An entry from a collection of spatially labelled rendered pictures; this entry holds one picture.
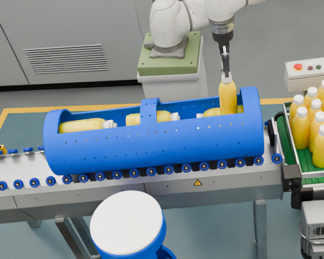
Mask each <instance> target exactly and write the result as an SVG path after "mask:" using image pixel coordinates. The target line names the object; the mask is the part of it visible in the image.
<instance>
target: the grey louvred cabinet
mask: <svg viewBox="0 0 324 259"><path fill-rule="evenodd" d="M152 4H153V2H152V0H0V91H23V90H45V89H68V88H90V87H113V86H135V85H142V83H138V80H137V74H138V69H137V66H138V62H139V58H140V54H141V50H142V46H143V42H144V39H145V36H146V33H151V29H150V10H151V7H152Z"/></svg>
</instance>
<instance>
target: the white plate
mask: <svg viewBox="0 0 324 259"><path fill-rule="evenodd" d="M162 221H163V215H162V212H161V208H160V206H159V204H158V202H157V201H156V200H155V199H154V198H153V197H152V196H150V195H148V194H146V193H144V192H140V191H124V192H120V193H117V194H114V195H112V196H110V197H109V198H107V199H106V200H104V201H103V202H102V203H101V204H100V205H99V206H98V208H97V209H96V210H95V212H94V213H93V216H92V219H91V224H90V231H91V236H92V239H93V241H94V242H95V244H96V245H97V246H98V247H99V248H100V249H102V250H103V251H105V252H107V253H110V254H114V255H127V254H132V253H135V252H138V251H140V250H142V249H143V248H145V247H146V246H148V245H149V244H150V243H151V242H153V240H154V239H155V238H156V237H157V235H158V233H159V231H160V229H161V225H162Z"/></svg>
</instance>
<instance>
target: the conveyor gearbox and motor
mask: <svg viewBox="0 0 324 259"><path fill-rule="evenodd" d="M300 218H301V220H300V222H299V232H300V234H301V241H300V245H301V247H300V252H301V255H302V256H303V258H304V259H324V200H311V201H303V202H302V203H301V217H300Z"/></svg>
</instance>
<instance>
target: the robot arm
mask: <svg viewBox="0 0 324 259"><path fill-rule="evenodd" d="M264 1H266V0H185V1H182V2H179V1H178V0H156V1H155V2H154V3H153V4H152V7H151V10H150V29H151V35H152V38H153V40H152V41H146V42H144V47H145V48H151V49H152V51H151V52H150V54H149V58H151V59H154V58H178V59H183V58H184V57H185V54H184V52H185V48H186V43H187V41H188V40H189V38H188V36H187V35H186V34H187V33H188V32H191V31H196V30H200V29H203V28H206V27H209V26H210V30H211V32H212V38H213V40H214V41H216V42H218V45H219V50H220V55H221V57H222V58H221V60H222V62H221V63H222V69H221V71H222V73H223V81H224V83H231V73H230V66H229V60H230V57H229V41H230V40H231V39H232V38H233V29H234V27H235V18H234V16H235V14H234V13H235V12H236V11H238V10H239V9H241V8H243V7H246V6H249V5H255V4H258V3H261V2H264ZM227 49H228V50H227Z"/></svg>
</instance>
